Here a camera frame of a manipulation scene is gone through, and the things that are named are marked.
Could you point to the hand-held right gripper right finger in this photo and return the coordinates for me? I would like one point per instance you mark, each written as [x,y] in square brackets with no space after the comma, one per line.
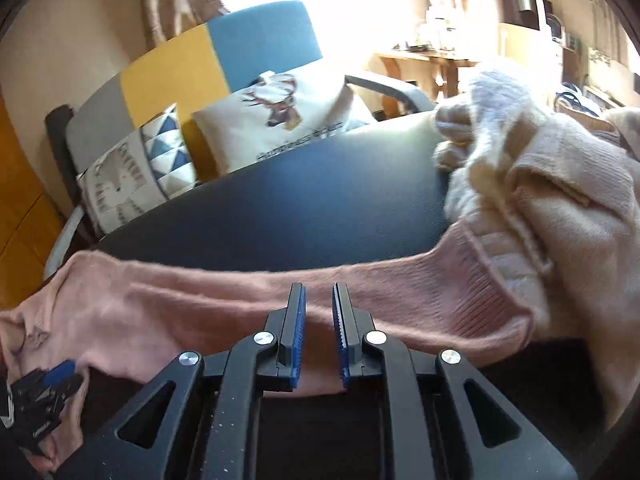
[341,340]

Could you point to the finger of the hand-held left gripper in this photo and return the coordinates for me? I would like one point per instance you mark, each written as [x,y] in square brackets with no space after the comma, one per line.
[60,375]

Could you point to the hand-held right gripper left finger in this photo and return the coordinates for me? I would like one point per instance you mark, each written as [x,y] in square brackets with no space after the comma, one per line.
[298,340]

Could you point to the pink knit sweater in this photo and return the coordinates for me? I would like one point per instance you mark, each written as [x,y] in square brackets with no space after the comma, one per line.
[150,300]

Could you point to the wooden panelled wardrobe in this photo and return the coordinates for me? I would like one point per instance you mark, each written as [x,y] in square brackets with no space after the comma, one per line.
[20,210]

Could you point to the tiger print cushion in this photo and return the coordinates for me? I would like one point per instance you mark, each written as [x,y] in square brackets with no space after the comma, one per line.
[120,180]

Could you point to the deer print cushion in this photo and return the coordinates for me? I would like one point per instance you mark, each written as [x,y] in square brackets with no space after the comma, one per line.
[300,125]

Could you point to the dark rolled mat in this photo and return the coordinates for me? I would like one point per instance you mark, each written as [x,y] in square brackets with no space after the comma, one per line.
[57,135]

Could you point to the cream knit sweater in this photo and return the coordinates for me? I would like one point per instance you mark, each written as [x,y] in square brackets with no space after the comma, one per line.
[550,185]

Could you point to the wooden side table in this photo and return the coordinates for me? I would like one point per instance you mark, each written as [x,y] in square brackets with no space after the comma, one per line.
[440,62]

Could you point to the grey yellow blue armchair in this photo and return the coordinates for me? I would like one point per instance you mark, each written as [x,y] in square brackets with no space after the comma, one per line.
[165,75]

